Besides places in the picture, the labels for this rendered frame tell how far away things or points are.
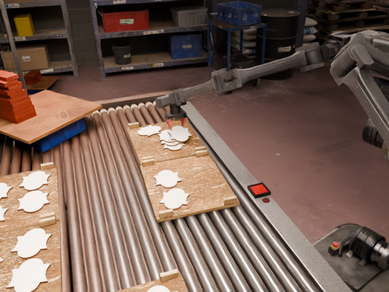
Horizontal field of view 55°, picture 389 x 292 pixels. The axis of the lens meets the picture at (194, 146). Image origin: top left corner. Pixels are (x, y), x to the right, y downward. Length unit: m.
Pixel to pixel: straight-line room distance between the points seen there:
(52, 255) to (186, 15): 4.92
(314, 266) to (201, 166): 0.71
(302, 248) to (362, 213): 1.79
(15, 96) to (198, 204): 1.14
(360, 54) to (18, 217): 1.35
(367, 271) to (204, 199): 1.14
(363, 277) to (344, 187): 1.24
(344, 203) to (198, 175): 1.76
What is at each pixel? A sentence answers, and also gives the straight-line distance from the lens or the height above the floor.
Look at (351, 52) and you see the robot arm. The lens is 1.17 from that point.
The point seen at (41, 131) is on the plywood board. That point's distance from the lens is 2.06.
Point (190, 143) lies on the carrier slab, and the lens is 1.97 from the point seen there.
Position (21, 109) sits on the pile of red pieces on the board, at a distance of 2.19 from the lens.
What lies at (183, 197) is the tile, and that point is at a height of 0.94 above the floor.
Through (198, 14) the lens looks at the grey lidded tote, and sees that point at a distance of 6.03.
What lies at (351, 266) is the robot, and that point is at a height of 0.26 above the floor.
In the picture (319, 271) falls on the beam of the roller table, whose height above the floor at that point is 0.92.
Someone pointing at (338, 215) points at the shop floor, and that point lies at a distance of 3.11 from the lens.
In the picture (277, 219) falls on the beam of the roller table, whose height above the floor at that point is 0.91.
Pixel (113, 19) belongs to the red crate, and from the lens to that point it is 5.77.
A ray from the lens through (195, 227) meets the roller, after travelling 1.48.
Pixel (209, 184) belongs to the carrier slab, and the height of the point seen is 0.94.
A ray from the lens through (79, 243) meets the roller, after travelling 1.50.
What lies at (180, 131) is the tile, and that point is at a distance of 2.00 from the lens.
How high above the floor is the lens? 1.91
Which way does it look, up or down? 30 degrees down
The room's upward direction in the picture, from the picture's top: 1 degrees counter-clockwise
